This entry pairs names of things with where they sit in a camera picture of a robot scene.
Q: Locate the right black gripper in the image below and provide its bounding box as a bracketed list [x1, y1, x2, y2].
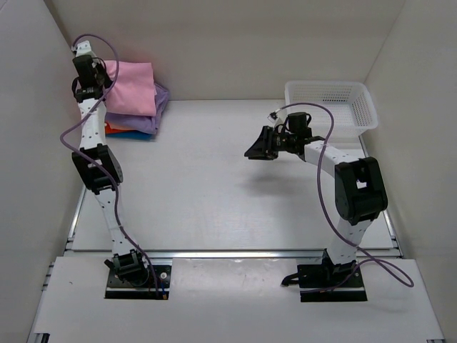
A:
[245, 126, 296, 161]

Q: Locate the pink t shirt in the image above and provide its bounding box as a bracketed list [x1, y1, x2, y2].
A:
[106, 61, 156, 116]

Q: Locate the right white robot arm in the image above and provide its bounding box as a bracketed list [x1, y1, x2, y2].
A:
[244, 112, 388, 287]

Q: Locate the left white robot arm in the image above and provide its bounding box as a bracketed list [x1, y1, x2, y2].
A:
[72, 54, 149, 287]

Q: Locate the orange folded t shirt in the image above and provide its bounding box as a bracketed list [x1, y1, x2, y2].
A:
[104, 122, 128, 135]

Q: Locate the blue folded t shirt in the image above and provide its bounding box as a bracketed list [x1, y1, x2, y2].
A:
[106, 131, 153, 141]

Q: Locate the purple folded t shirt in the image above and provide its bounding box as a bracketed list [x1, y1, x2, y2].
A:
[105, 83, 169, 135]

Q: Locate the white plastic basket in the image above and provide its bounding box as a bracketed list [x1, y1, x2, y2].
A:
[285, 81, 378, 141]

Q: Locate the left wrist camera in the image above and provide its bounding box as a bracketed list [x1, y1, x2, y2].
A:
[71, 40, 96, 58]

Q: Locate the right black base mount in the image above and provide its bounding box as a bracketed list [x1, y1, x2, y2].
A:
[281, 249, 368, 303]

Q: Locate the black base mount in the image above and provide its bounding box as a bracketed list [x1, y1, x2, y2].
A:
[281, 249, 368, 303]
[104, 254, 172, 300]

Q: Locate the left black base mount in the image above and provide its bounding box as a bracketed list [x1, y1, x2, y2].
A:
[104, 254, 172, 300]

